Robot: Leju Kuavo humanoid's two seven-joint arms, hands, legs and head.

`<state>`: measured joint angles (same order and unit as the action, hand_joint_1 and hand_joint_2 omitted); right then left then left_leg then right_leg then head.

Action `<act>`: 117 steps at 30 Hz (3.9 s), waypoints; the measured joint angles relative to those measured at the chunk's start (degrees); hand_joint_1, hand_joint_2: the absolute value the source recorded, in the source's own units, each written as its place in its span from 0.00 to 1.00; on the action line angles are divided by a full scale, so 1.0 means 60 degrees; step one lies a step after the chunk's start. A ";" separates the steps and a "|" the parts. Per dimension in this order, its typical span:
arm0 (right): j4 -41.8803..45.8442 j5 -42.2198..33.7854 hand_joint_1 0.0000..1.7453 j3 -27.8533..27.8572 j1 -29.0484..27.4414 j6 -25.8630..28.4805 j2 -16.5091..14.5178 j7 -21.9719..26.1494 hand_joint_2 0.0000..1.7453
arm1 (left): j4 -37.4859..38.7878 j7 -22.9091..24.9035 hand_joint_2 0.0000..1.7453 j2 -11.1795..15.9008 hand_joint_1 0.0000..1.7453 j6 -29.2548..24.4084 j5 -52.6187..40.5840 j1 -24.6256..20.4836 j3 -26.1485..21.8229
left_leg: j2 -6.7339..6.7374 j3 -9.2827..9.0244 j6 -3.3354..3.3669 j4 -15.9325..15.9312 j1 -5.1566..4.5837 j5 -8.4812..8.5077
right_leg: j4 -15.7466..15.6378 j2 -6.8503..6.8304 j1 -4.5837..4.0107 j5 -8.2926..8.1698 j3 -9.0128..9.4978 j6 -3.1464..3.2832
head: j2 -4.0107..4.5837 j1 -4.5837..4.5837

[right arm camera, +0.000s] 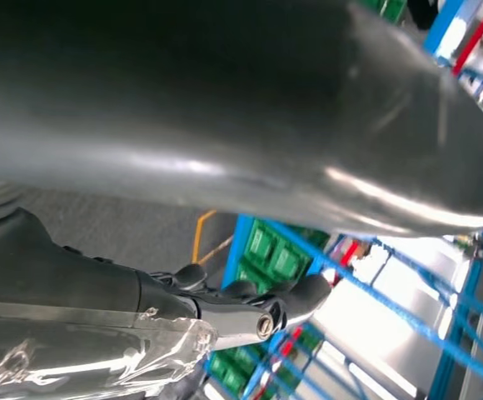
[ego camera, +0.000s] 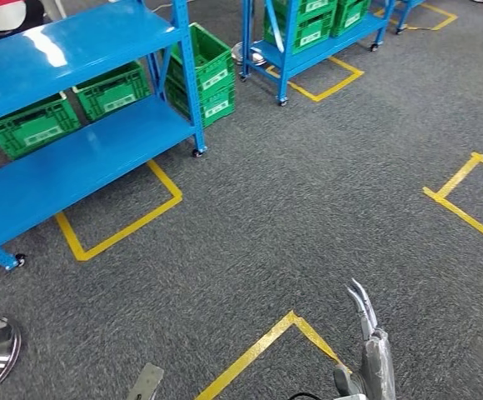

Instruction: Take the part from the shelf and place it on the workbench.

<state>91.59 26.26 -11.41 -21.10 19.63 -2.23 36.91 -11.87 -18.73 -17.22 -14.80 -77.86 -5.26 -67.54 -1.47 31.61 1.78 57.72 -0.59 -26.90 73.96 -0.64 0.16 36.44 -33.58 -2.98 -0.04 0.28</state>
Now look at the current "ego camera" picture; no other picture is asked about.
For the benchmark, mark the yellow floor tape square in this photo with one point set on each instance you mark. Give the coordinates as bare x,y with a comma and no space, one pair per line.
258,346
462,215

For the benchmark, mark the blue metal shelf rack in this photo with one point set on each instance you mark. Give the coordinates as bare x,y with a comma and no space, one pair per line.
78,160
349,44

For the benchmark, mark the dark flat robot plate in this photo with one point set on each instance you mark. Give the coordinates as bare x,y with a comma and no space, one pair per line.
146,381

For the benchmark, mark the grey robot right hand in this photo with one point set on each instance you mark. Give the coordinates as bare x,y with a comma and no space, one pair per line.
376,364

